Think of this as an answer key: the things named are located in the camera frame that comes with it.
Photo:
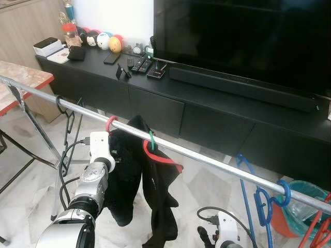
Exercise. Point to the black box with red mark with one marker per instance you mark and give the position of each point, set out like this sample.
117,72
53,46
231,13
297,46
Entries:
156,71

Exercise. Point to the black and white figurine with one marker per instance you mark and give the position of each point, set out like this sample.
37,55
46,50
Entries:
92,38

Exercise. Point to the small round clock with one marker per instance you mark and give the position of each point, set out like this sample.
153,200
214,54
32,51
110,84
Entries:
137,49

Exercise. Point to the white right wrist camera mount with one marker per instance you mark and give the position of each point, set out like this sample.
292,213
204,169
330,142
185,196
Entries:
226,230

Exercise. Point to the flat white box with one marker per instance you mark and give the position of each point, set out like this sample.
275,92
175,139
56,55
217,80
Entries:
59,58

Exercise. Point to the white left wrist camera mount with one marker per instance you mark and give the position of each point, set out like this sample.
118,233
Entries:
99,144

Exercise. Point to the black wallet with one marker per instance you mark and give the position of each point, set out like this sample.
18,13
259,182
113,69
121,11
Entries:
76,53

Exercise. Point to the black soundbar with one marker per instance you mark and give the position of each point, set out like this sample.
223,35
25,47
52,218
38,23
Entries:
243,88

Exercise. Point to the black remote control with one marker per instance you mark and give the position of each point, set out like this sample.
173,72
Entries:
145,65
130,61
138,64

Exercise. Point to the white round figurine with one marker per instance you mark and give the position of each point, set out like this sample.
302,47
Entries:
103,40

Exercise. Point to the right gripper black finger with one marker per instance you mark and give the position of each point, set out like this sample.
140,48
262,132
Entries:
205,238

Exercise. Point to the black shirt with green logo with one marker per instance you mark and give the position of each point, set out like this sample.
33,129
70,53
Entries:
126,175

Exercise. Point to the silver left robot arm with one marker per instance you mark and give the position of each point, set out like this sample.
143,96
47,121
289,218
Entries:
93,186

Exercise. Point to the black garment with FSL print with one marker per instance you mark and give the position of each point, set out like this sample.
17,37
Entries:
160,206

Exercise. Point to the blue plastic hanger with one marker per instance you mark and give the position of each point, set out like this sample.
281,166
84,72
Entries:
284,201

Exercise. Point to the white box black lid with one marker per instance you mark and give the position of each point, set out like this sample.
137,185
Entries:
47,46

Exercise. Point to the black television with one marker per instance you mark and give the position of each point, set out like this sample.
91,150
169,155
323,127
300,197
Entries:
243,36

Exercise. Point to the orange bin with teal liner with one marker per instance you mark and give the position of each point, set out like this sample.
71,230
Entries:
300,206

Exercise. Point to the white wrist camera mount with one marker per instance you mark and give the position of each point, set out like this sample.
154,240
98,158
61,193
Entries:
99,144
226,230

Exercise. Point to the small green gadget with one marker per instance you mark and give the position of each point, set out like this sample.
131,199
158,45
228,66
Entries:
149,51

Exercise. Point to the silver metal clothes rack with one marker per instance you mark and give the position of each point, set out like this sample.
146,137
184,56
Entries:
207,157

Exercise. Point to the marble folding table red rim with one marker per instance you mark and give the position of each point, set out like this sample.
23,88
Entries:
20,75

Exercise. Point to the black TV cabinet white legs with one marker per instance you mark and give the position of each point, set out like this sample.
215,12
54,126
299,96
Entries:
217,124

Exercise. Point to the glass jar red lid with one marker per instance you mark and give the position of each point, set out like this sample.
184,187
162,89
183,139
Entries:
69,36

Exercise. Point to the thin black hanger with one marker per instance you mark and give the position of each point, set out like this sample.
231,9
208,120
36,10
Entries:
58,106

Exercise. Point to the black smartphone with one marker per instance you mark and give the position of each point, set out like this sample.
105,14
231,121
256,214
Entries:
111,58

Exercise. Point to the black phone stand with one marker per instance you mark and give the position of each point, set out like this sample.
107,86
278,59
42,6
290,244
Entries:
123,72

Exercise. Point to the slim decorative bottle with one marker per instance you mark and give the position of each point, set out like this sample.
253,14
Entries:
67,11

